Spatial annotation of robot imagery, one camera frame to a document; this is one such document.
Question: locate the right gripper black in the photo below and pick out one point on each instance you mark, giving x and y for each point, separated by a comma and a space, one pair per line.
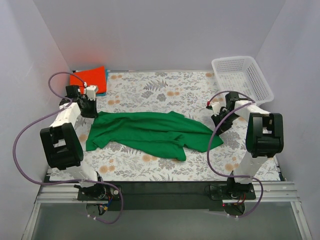
222, 124

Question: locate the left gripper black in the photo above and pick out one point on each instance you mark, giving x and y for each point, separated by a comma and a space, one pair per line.
89, 110

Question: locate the green t shirt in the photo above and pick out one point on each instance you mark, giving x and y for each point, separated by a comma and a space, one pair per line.
162, 135

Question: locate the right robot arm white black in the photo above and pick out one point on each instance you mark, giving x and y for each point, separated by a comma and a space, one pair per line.
264, 135

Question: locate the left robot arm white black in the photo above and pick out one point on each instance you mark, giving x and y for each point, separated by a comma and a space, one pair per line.
60, 142

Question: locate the folded orange t shirt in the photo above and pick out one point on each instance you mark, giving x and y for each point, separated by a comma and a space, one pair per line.
90, 76

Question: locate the folded blue t shirt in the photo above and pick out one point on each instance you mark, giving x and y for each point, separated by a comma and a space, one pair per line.
102, 83

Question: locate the floral patterned table mat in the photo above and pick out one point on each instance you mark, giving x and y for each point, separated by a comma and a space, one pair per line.
185, 93

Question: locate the white plastic basket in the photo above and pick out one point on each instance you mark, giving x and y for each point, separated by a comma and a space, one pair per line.
242, 74

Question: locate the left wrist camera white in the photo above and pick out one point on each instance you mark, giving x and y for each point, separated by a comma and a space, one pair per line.
90, 91

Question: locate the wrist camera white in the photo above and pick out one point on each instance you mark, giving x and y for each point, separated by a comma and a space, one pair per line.
90, 91
215, 107

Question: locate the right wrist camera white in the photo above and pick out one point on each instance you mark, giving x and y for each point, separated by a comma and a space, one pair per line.
215, 107

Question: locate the aluminium rail frame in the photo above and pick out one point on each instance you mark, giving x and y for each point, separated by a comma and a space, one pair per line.
275, 214

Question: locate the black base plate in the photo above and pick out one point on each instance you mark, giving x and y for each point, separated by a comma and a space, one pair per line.
166, 195

